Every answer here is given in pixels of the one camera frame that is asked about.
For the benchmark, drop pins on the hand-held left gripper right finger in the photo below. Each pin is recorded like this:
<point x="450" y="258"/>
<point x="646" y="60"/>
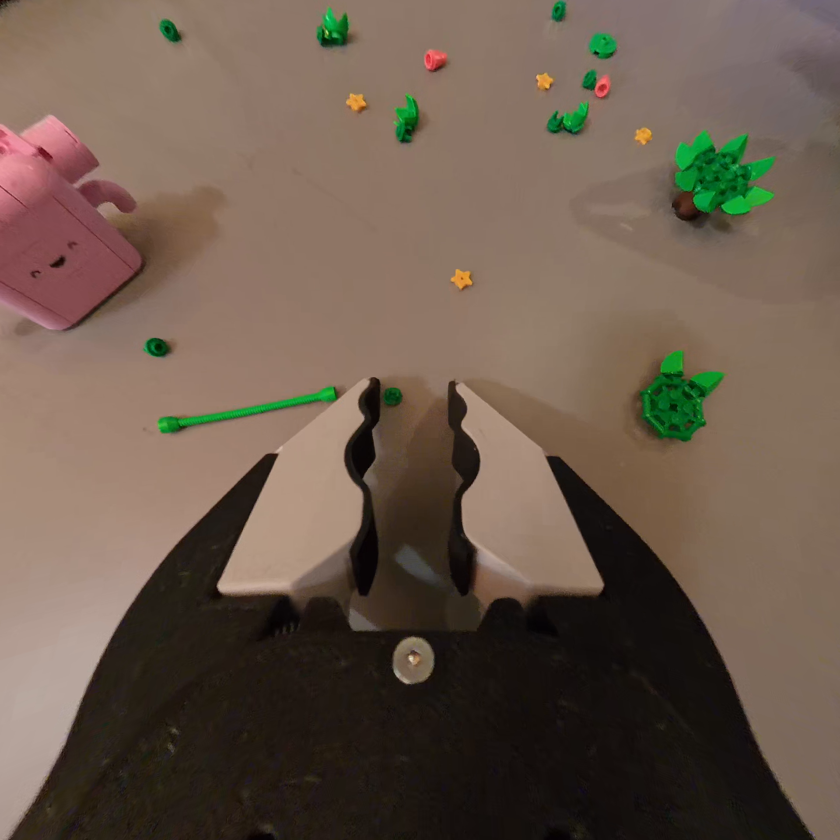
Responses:
<point x="525" y="518"/>

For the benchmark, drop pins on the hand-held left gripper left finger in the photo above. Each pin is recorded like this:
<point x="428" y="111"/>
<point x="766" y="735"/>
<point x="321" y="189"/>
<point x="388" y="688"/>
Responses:
<point x="295" y="518"/>

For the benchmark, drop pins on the green flexible toy stem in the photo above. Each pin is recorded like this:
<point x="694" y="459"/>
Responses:
<point x="249" y="409"/>

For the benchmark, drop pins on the green web plate with leaves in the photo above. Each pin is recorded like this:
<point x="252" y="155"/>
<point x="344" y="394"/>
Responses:
<point x="673" y="364"/>

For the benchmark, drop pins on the green leafy plant assembly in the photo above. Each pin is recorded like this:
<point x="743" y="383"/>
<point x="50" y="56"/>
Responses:
<point x="718" y="173"/>

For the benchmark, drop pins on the green toy leaf piece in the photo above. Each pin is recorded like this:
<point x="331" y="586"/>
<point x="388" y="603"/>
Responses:
<point x="333" y="27"/>
<point x="576" y="118"/>
<point x="555" y="122"/>
<point x="405" y="118"/>

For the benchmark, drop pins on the small pink toy cone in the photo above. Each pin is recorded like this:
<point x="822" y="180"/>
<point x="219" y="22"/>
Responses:
<point x="602" y="85"/>
<point x="434" y="59"/>

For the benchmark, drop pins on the green round toy plate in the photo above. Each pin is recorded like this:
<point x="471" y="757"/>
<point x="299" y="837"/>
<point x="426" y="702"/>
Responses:
<point x="602" y="45"/>

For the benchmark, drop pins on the pink toy camera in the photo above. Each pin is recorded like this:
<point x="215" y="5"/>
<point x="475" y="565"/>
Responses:
<point x="59" y="249"/>

